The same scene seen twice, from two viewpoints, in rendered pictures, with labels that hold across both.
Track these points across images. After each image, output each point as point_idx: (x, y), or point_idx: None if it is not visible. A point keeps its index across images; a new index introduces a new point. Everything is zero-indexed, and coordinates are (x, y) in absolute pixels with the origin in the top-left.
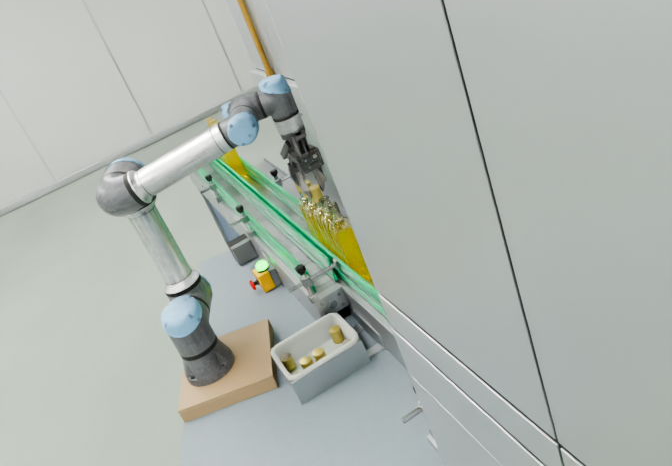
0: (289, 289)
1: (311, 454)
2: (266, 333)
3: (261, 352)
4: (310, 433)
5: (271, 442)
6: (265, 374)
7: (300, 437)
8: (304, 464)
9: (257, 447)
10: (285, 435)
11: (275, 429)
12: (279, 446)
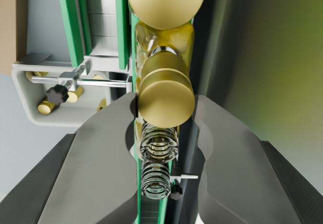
0: (35, 81)
1: (45, 145)
2: None
3: (2, 27)
4: (48, 132)
5: (15, 119)
6: (7, 69)
7: (40, 130)
8: (39, 147)
9: (2, 115)
10: (27, 121)
11: (19, 111)
12: (21, 126)
